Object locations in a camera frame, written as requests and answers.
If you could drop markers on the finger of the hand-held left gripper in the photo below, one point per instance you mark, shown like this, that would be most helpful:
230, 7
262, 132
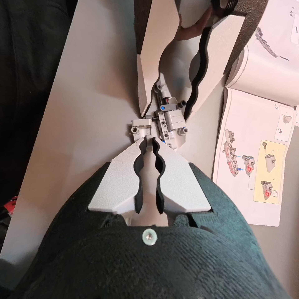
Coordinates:
149, 46
219, 56

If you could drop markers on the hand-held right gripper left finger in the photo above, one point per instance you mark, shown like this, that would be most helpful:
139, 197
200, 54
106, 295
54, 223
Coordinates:
112, 182

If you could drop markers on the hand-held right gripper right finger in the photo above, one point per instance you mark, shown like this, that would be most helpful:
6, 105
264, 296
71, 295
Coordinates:
184, 184

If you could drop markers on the small grey brick connector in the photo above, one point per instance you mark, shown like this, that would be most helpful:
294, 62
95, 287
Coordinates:
148, 143

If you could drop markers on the grey toy brick assembly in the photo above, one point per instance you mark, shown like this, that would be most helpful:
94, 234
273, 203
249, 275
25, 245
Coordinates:
172, 119

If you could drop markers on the white desk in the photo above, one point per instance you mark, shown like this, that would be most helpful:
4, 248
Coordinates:
93, 93

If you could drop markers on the person's left hand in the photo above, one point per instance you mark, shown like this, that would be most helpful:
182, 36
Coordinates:
193, 31

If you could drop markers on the building instruction booklet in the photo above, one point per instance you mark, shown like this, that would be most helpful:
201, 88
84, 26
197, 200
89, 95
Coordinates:
254, 116

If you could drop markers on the red packet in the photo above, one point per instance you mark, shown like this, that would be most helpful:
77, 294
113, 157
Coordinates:
10, 206

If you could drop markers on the dark cloth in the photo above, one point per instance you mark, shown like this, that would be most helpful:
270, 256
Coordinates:
28, 81

